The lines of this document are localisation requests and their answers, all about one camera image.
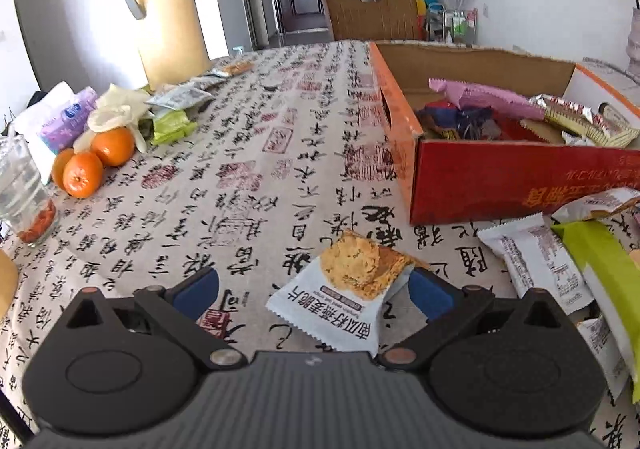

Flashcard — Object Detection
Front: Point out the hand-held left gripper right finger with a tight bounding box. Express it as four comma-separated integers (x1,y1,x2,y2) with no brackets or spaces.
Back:
378,269,577,373

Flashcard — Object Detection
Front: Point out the calligraphy print tablecloth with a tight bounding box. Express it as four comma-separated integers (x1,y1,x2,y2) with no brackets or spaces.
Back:
0,40,640,449

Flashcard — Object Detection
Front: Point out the wire rack with bottles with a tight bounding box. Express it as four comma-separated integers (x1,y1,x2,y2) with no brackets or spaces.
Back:
424,3,479,48

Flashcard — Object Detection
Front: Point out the silver red print snack packet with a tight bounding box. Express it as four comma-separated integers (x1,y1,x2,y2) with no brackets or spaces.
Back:
594,101,640,150

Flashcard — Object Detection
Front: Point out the white green print snack packet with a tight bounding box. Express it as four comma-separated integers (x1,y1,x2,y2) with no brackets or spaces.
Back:
147,81,214,112

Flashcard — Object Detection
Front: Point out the dark blue snack packet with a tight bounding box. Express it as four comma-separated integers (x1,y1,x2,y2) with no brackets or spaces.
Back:
414,104,507,140

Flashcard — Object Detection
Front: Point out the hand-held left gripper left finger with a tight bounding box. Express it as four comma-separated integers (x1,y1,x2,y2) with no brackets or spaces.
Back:
64,266,248,372

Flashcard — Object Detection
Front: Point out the pink textured vase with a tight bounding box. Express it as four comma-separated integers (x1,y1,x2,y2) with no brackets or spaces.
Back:
625,6,640,72

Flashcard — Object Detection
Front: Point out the yellow thermos jug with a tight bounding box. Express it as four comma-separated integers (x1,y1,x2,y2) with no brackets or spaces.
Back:
119,0,214,92

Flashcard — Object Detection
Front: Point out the glass cup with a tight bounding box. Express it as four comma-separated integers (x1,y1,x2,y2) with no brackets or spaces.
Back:
0,135,60,248

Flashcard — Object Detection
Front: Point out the orange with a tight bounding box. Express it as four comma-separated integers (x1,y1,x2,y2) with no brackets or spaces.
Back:
89,127,137,168
51,149,76,190
62,151,105,199

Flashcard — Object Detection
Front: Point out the white plastic bag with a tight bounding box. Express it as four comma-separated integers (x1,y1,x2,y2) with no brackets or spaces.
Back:
14,81,77,150

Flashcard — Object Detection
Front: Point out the small green snack packet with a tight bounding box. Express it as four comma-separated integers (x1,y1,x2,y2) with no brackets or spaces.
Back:
149,109,199,146

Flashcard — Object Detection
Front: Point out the purple tissue pack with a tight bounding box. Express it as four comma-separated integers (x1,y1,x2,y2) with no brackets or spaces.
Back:
39,86,99,152

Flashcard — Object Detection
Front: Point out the yellow cup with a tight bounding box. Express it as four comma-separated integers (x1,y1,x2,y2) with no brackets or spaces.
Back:
0,248,20,326

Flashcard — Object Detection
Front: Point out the grey quilted cloth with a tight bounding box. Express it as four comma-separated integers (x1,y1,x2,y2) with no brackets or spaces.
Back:
582,56,640,90

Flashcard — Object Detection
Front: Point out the white rubber glove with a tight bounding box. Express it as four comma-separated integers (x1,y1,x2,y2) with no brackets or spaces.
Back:
74,83,156,153

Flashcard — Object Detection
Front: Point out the light green snack packet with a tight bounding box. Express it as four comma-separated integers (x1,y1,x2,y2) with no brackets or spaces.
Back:
552,221,640,406

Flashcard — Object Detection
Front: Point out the light green striped packet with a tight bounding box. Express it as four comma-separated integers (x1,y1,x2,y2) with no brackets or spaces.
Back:
527,94,609,140

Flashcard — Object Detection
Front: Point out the red cardboard box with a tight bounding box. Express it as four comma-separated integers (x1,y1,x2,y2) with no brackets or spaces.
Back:
368,41,640,226

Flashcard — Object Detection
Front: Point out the pink snack packet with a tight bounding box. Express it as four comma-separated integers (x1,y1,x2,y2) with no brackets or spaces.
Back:
428,77,546,122

